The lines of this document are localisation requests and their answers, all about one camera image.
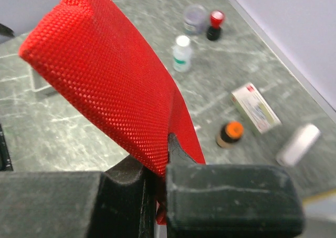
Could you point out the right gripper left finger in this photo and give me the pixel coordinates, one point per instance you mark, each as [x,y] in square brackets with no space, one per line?
[116,203]

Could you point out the black bottle red cap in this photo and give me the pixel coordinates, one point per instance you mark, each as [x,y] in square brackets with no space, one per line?
[214,30]

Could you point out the small whiteboard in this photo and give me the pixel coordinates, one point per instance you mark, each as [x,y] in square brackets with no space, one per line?
[321,205]

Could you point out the brown medicine bottle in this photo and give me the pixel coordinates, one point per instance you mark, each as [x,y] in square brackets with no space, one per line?
[229,134]

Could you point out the clear lidded plastic cup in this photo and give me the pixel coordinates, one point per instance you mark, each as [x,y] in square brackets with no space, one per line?
[194,19]

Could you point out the white red medicine box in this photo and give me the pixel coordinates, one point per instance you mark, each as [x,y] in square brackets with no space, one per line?
[252,105]

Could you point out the red first aid kit pouch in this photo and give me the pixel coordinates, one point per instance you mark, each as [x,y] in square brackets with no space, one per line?
[91,53]

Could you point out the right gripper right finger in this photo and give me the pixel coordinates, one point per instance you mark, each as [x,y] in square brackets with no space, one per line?
[229,200]

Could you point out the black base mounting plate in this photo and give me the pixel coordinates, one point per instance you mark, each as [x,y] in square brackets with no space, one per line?
[6,164]

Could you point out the grey plastic divided tray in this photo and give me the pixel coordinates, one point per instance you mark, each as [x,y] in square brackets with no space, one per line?
[39,85]

